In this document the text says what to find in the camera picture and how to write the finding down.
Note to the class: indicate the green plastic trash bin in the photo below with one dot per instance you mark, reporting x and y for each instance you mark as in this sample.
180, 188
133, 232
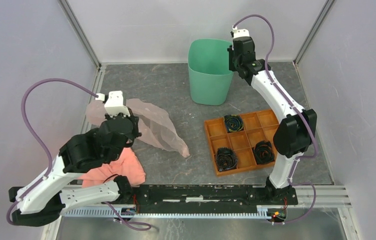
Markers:
208, 69

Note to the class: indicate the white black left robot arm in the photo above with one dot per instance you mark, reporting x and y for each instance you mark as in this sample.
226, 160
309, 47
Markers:
44, 200

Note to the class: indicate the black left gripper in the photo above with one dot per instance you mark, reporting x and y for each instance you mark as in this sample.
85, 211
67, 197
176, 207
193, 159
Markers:
136, 134

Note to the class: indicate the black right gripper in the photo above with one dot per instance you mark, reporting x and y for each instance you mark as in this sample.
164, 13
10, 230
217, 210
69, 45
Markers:
231, 53

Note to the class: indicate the black rolled trash bag right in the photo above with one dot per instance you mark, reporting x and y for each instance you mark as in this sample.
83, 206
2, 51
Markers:
263, 152

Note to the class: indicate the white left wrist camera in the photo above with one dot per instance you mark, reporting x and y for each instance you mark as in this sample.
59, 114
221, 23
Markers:
114, 103

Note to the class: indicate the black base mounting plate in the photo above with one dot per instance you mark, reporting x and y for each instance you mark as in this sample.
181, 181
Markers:
205, 199

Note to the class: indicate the black rolled trash bag front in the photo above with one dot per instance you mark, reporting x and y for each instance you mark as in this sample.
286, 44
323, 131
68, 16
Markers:
226, 159

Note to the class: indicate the orange compartment tray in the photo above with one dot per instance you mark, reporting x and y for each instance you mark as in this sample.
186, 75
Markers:
258, 126

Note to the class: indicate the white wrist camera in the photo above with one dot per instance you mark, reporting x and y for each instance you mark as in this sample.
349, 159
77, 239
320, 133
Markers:
114, 103
239, 33

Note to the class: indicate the white slotted cable duct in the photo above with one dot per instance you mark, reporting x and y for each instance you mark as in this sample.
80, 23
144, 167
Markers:
128, 212

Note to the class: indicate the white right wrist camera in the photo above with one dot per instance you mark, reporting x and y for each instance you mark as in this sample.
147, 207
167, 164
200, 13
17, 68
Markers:
239, 33

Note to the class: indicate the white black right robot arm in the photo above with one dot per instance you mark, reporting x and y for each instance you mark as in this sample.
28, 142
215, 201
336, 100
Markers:
296, 129

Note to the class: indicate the salmon pink cloth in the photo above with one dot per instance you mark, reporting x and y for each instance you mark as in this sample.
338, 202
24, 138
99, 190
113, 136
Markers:
126, 165

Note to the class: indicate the translucent pink trash bag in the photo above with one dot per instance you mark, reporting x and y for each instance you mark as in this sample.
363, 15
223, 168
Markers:
156, 127

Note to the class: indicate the dark rolled trash bag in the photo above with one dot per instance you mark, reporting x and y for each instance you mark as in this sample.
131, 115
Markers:
233, 123

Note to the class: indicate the black rolled trash bag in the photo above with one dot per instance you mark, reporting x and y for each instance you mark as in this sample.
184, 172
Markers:
263, 152
226, 159

